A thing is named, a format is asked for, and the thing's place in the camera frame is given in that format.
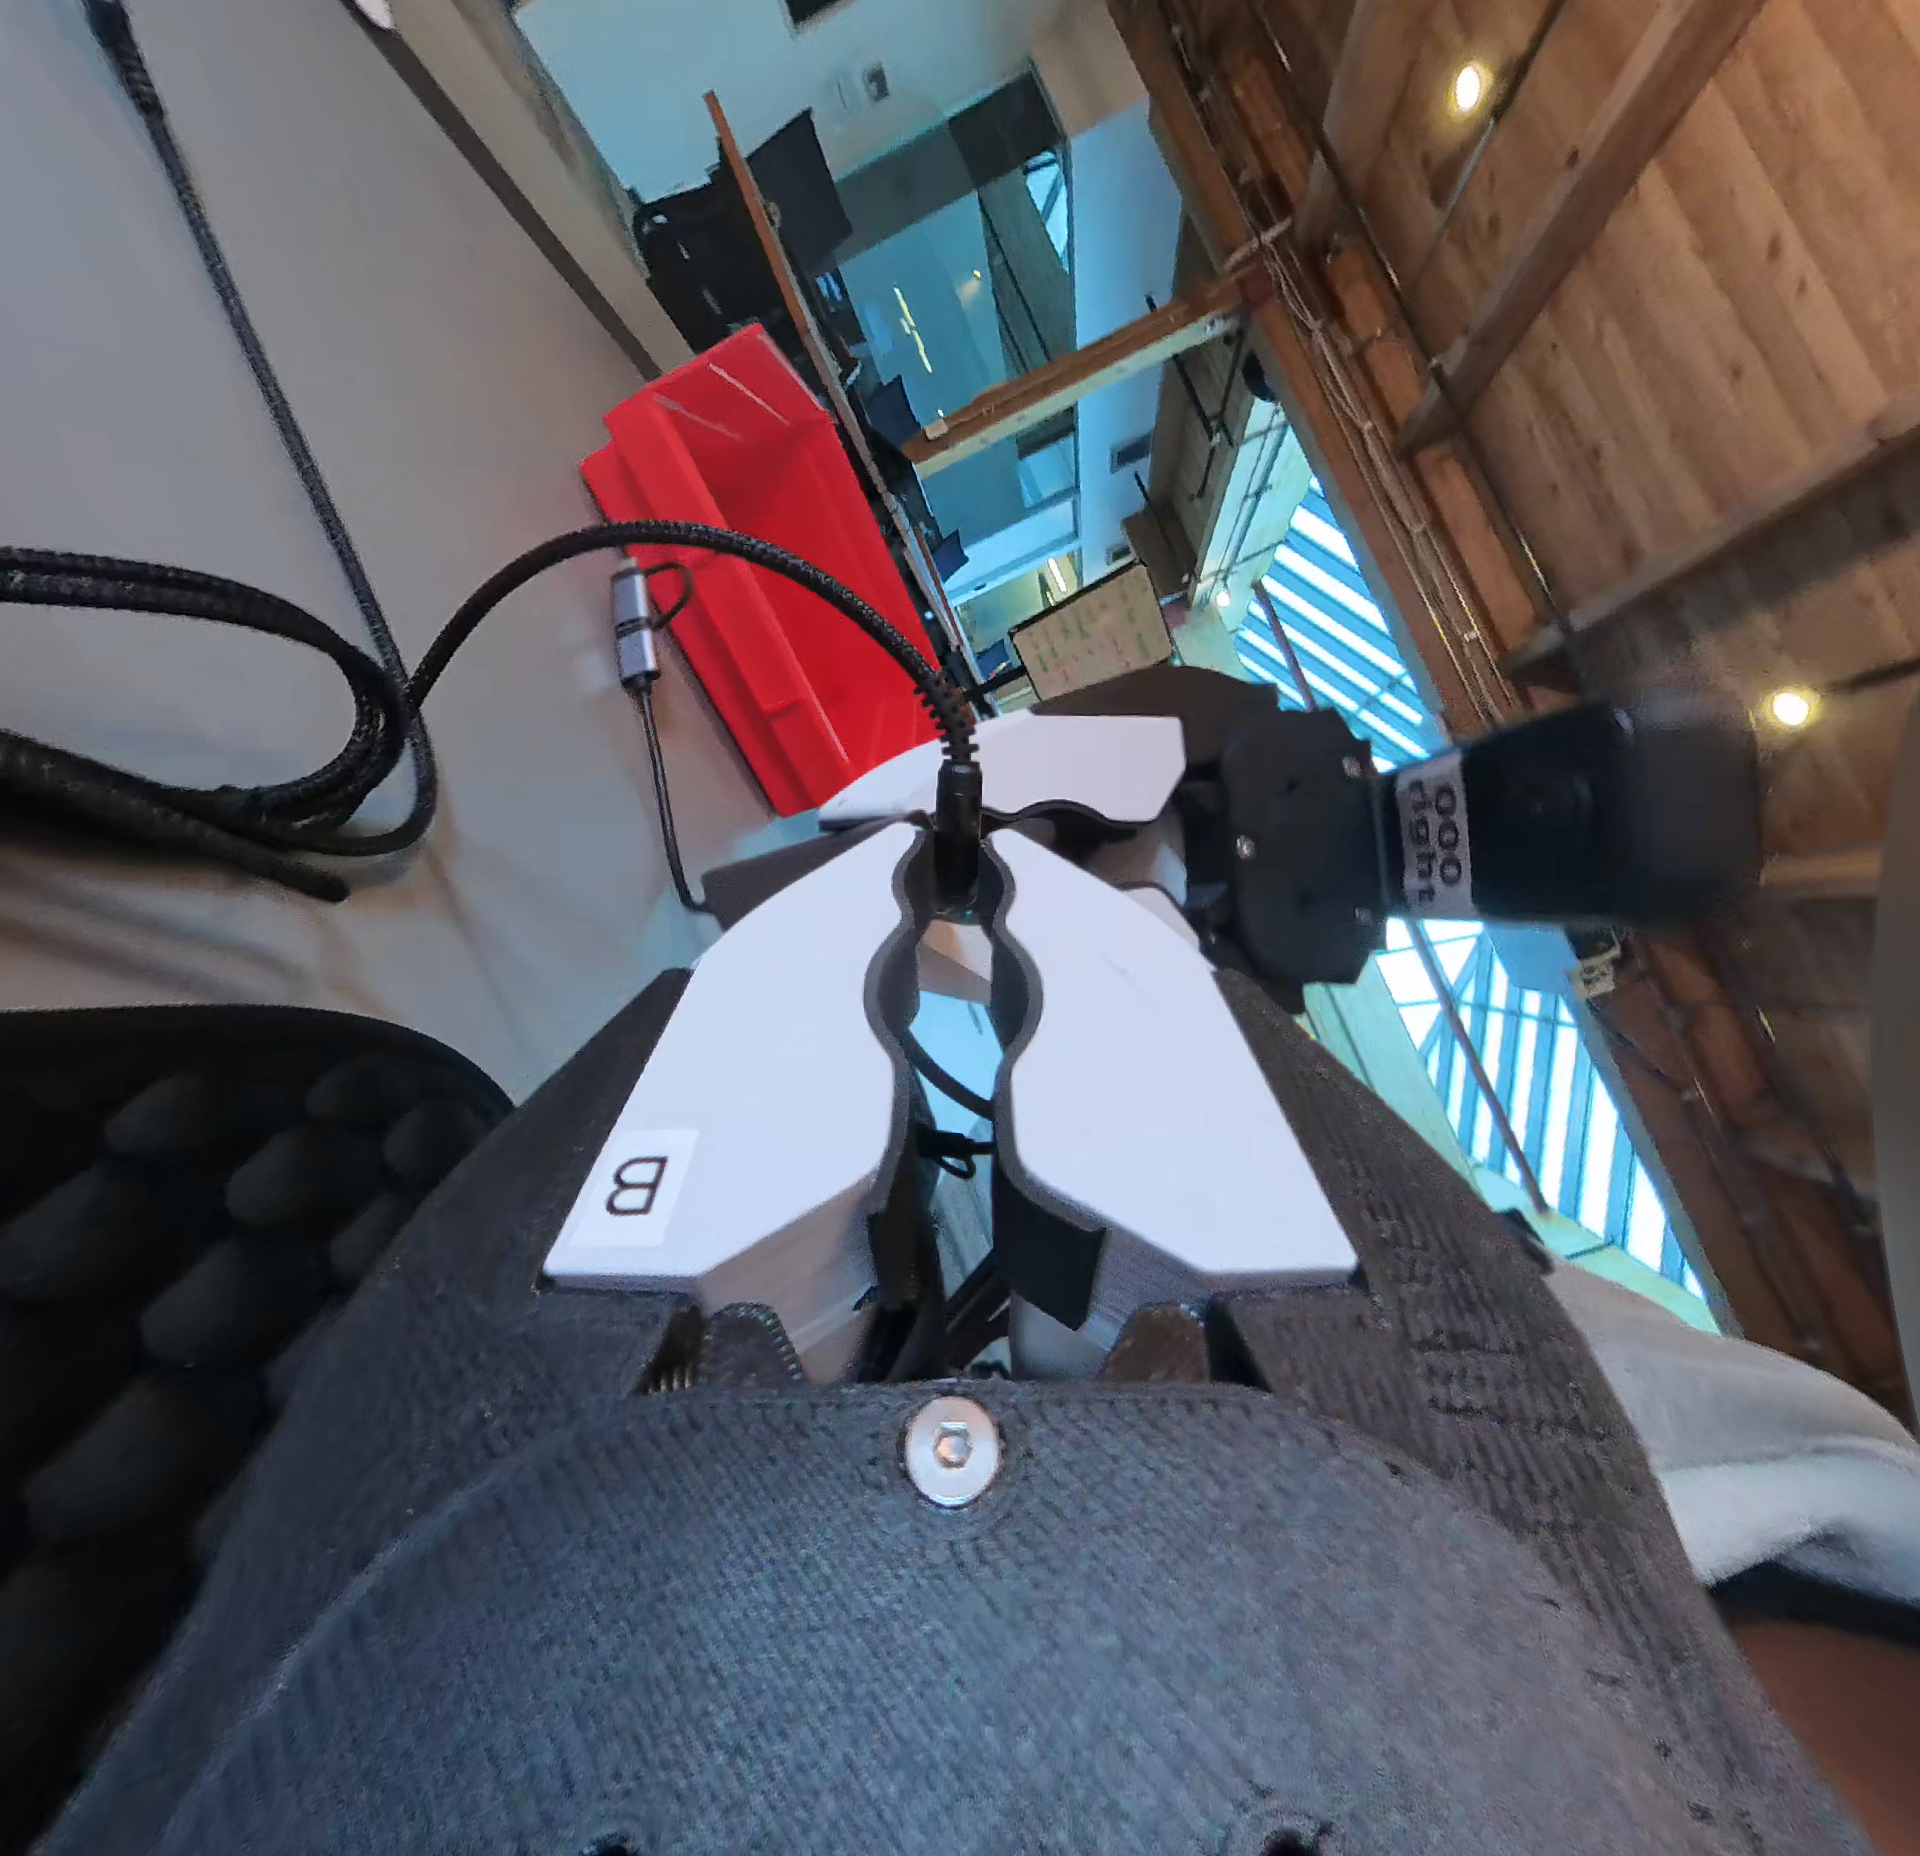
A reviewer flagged person's grey hoodie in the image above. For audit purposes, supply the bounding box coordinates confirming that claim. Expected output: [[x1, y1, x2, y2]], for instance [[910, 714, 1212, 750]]
[[1544, 1264, 1920, 1605]]

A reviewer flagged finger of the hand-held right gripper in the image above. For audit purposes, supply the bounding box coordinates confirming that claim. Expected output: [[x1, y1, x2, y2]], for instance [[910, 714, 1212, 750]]
[[814, 714, 1191, 838], [1080, 823, 1209, 965]]

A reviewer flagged instruction poster board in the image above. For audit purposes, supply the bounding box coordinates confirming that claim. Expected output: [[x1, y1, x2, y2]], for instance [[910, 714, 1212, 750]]
[[1009, 564, 1175, 707]]

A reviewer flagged red plastic bin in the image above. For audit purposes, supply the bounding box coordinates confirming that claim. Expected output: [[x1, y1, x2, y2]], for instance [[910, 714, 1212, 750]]
[[579, 323, 984, 819]]

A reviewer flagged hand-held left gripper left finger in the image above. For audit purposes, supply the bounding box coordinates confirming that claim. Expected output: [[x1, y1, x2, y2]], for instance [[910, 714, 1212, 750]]
[[540, 822, 923, 1386]]

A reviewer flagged black bumpy cushion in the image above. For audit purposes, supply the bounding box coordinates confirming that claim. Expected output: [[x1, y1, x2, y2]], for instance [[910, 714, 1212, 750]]
[[0, 1003, 519, 1856]]

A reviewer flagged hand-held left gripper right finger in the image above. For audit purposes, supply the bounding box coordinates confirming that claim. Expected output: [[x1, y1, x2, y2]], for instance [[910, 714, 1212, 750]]
[[990, 827, 1361, 1373]]

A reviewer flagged small grey adapter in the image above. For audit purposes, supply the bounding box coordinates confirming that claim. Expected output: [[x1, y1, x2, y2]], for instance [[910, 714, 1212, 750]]
[[604, 564, 697, 695]]

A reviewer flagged thin black hub cable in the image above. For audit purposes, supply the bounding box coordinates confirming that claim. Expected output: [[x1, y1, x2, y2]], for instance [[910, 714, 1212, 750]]
[[636, 682, 718, 917]]

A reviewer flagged black braided angled-plug cable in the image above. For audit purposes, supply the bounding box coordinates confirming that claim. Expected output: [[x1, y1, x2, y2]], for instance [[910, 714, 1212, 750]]
[[0, 522, 994, 929]]

